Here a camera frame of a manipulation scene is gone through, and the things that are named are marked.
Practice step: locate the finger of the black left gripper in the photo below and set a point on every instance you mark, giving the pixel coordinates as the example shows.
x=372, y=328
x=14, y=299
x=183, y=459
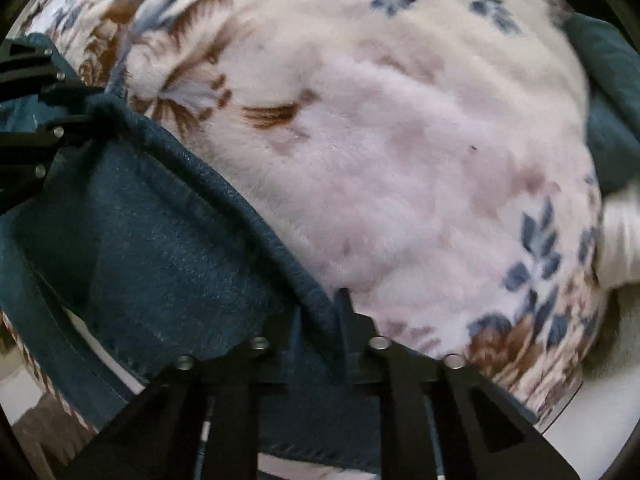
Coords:
x=27, y=157
x=29, y=71

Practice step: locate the dark teal cloth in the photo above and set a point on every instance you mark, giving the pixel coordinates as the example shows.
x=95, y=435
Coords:
x=612, y=67

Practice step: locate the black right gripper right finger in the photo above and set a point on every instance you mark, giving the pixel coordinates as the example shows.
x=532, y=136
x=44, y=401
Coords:
x=441, y=419

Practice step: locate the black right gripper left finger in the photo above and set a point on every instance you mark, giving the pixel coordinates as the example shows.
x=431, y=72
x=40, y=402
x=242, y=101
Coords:
x=197, y=419

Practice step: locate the floral fleece blanket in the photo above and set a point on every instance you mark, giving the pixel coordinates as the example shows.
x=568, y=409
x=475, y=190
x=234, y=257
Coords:
x=427, y=155

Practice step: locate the white pillow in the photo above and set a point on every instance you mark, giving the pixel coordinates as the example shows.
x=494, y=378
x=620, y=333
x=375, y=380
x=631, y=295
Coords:
x=617, y=255

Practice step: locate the dark blue denim pants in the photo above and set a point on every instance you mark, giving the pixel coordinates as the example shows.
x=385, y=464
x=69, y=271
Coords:
x=135, y=253

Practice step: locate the brown checkered bed sheet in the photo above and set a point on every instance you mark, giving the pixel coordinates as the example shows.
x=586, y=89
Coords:
x=41, y=377

